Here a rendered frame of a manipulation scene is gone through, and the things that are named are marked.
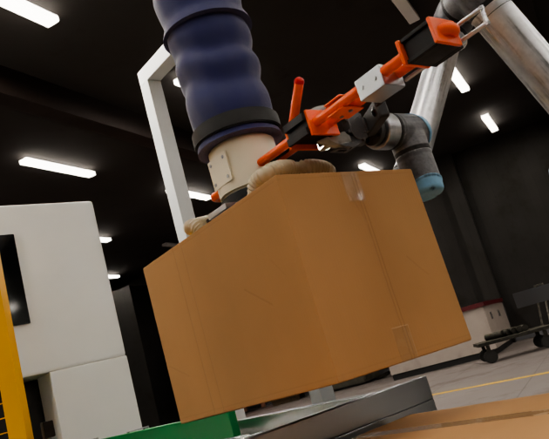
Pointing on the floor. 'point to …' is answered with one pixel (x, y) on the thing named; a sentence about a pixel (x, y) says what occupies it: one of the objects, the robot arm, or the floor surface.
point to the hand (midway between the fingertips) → (319, 124)
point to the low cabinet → (459, 353)
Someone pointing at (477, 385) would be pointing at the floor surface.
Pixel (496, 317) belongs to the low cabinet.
